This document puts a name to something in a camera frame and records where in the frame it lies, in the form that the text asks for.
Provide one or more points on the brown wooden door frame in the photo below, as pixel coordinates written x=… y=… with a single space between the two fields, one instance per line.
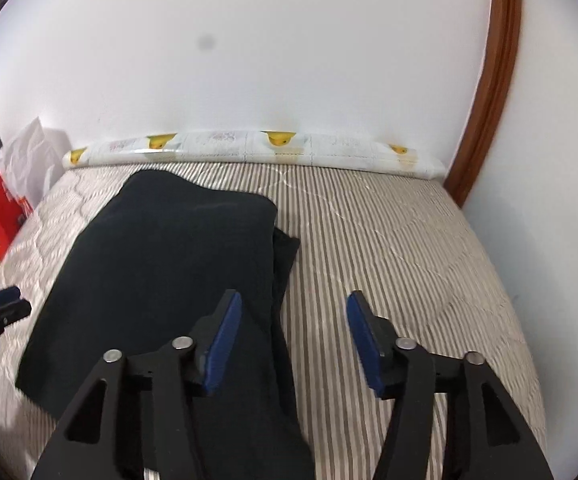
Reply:
x=499 y=60

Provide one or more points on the white plastic bag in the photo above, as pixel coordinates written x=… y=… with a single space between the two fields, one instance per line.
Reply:
x=31 y=160

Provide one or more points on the striped quilted mattress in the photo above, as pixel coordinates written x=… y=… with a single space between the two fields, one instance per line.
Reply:
x=394 y=260

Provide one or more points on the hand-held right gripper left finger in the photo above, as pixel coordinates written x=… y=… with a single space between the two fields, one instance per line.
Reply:
x=221 y=345

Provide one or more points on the duck printed white pad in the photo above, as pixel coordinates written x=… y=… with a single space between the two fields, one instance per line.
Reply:
x=219 y=145

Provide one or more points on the black t-shirt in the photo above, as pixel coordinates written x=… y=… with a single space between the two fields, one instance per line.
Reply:
x=144 y=260

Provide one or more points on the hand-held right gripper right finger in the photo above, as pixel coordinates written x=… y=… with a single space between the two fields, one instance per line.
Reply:
x=364 y=345

